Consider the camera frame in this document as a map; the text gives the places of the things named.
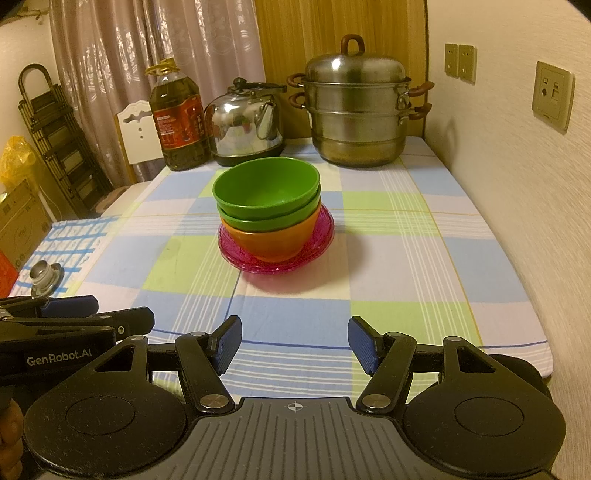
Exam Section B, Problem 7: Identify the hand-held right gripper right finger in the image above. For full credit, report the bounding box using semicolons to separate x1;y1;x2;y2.
348;315;499;413

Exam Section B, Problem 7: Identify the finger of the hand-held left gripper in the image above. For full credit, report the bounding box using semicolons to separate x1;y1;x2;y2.
0;296;100;319
0;308;155;341

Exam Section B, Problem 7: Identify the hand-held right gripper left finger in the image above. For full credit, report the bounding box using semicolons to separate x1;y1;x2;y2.
92;315;243;413

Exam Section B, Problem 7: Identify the purple transparent plate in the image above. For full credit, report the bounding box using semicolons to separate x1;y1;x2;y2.
218;231;334;271
221;240;331;276
218;203;335;266

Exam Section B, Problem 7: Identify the orange plastic bowl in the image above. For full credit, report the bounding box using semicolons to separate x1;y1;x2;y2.
220;205;321;263

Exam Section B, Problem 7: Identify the green plastic bowl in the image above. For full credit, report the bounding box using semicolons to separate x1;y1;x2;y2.
217;194;322;233
212;157;321;221

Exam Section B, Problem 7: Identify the person's left hand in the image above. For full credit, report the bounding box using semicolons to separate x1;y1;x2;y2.
0;397;25;480

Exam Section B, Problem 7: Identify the small shiny metal object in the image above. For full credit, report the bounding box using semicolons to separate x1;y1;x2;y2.
28;260;63;298

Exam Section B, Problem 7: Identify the blue grid white cloth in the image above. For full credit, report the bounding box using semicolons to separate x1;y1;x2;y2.
9;215;121;305

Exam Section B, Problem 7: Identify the checkered pastel tablecloth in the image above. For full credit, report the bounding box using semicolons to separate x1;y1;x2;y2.
9;136;555;384

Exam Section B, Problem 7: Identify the red plastic crate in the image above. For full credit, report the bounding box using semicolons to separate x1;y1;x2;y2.
0;251;19;298

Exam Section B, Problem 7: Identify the cardboard box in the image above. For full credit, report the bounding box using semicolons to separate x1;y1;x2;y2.
0;178;54;273

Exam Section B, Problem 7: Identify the yellow plastic bag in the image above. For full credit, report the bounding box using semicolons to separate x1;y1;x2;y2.
0;135;37;190

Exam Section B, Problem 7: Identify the dark folding rack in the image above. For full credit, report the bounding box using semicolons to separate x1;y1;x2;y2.
17;64;114;217

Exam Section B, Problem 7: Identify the white wooden chair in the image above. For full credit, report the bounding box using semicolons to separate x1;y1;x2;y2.
114;102;167;185

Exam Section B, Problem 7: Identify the cooking oil bottle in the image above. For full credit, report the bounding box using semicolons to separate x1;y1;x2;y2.
145;59;213;172

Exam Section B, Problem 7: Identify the stainless steel kettle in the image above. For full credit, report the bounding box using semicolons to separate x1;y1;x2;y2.
203;77;287;167

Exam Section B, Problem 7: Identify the stainless steel steamer pot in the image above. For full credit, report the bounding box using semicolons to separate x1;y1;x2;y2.
285;34;435;168

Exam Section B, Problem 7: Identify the patterned grey curtain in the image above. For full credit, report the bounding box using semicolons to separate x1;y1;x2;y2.
48;0;266;183

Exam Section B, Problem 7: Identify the large beige wall socket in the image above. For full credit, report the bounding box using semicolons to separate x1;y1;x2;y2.
531;61;575;132

